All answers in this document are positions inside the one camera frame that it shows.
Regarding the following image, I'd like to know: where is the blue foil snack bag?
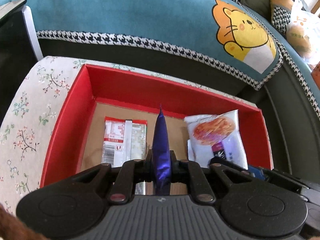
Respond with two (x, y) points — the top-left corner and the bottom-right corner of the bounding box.
(152, 108), (171, 196)

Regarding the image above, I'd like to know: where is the white kimchi snack packet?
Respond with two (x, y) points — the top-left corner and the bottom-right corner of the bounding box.
(184, 110), (248, 169)

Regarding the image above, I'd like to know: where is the red white snack packet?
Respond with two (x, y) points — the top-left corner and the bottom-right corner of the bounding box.
(101, 116), (148, 167)

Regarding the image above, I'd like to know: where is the red cardboard box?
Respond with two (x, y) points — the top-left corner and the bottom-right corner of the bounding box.
(40, 64), (273, 186)

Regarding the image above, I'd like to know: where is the orange basket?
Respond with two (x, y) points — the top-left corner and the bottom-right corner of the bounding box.
(311, 62), (320, 89)

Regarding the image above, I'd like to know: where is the floral tablecloth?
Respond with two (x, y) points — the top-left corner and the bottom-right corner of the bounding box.
(0, 55), (258, 215)

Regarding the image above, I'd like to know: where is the teal sofa cover with lion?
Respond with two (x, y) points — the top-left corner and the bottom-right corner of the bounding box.
(1, 0), (319, 113)

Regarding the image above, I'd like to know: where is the bag of buns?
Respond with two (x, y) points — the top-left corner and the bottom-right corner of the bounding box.
(286, 0), (319, 64)

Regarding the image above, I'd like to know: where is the houndstooth cushion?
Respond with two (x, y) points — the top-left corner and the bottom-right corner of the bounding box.
(270, 0), (294, 36)

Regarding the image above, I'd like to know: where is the black side table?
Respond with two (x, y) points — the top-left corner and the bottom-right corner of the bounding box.
(0, 0), (43, 120)

